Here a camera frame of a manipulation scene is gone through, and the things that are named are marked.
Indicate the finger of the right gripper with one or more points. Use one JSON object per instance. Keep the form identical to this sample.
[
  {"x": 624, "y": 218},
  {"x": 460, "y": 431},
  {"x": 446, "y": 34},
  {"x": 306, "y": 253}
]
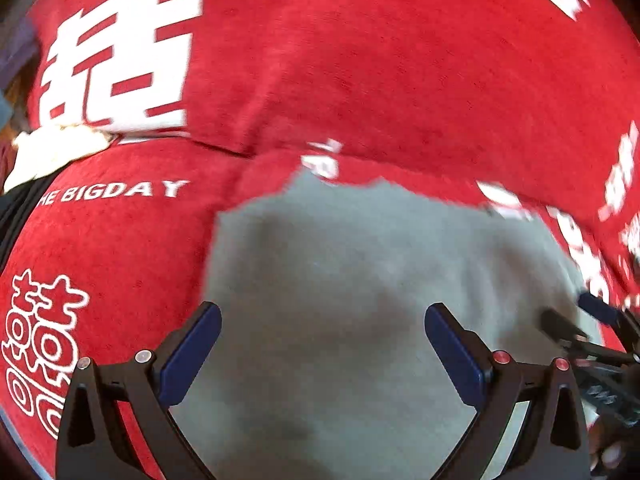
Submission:
[
  {"x": 560, "y": 330},
  {"x": 598, "y": 308}
]

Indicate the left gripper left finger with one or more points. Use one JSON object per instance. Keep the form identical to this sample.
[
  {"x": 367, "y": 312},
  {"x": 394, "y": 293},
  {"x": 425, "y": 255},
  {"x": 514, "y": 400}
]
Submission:
[{"x": 93, "y": 442}]

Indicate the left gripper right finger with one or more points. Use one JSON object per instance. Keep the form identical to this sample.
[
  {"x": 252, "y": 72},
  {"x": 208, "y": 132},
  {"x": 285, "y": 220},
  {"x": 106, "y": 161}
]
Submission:
[{"x": 552, "y": 442}]

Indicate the grey knitted small garment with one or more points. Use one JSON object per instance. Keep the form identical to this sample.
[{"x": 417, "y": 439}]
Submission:
[{"x": 322, "y": 369}]

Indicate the person's right hand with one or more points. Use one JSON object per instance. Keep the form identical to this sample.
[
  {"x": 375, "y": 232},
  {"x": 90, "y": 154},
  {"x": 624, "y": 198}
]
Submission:
[{"x": 613, "y": 448}]

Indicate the red wedding print blanket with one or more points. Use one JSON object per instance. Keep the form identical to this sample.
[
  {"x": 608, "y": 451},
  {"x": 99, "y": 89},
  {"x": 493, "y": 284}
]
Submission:
[{"x": 525, "y": 108}]

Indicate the black cloth at edge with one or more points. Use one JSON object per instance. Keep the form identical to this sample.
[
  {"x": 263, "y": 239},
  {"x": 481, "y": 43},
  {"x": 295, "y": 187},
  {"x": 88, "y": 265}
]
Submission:
[{"x": 15, "y": 209}]

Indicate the white cloth at edge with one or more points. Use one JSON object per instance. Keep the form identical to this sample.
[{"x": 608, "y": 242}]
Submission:
[{"x": 47, "y": 149}]

